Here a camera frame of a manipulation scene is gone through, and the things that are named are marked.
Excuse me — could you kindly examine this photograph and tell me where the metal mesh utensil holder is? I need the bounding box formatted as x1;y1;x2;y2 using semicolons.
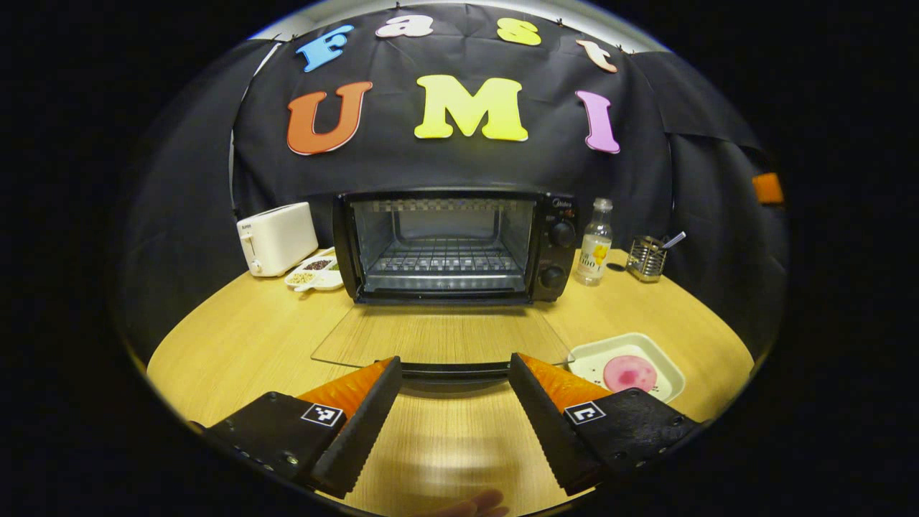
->
626;236;668;283

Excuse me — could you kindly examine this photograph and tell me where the clear bottle yellow label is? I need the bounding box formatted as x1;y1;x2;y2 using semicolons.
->
576;198;614;287

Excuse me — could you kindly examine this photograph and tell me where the white divided seasoning dish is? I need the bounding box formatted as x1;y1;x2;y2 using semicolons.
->
284;248;344;293

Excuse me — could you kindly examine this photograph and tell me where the black electric oven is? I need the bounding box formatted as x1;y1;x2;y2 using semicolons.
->
311;188;579;392

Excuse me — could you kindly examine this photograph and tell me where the pink round meat slice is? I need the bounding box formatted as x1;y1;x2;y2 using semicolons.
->
603;355;658;393

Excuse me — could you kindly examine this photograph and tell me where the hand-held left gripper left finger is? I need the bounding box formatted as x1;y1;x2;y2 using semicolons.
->
205;356;404;500

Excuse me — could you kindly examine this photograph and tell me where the white toaster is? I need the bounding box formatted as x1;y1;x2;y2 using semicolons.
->
236;202;319;278

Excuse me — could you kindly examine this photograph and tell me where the black backdrop cloth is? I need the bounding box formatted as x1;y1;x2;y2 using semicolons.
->
118;4;790;360

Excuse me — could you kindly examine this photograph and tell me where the white square plate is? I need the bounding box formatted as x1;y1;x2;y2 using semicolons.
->
567;332;686;404

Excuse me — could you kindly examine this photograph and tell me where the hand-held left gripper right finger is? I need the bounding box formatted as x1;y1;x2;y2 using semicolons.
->
508;352;703;498

